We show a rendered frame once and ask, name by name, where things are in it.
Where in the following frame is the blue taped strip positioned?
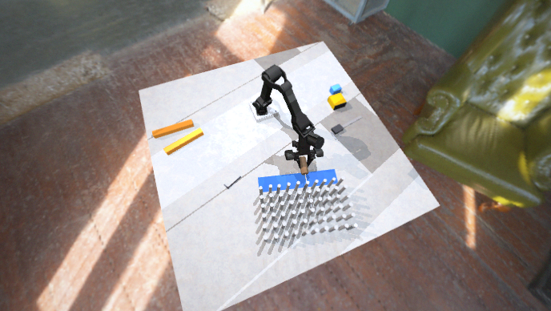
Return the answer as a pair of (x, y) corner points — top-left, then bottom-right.
(258, 169), (338, 192)

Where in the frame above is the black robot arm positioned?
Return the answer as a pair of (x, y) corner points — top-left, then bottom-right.
(252, 65), (324, 151)

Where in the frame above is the yellow block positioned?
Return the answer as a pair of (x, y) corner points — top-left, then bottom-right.
(328, 93), (346, 110)

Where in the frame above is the small blue block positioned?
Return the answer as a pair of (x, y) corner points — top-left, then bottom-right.
(330, 84), (341, 95)

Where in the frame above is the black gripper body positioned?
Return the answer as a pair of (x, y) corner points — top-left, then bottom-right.
(284, 140), (324, 160)

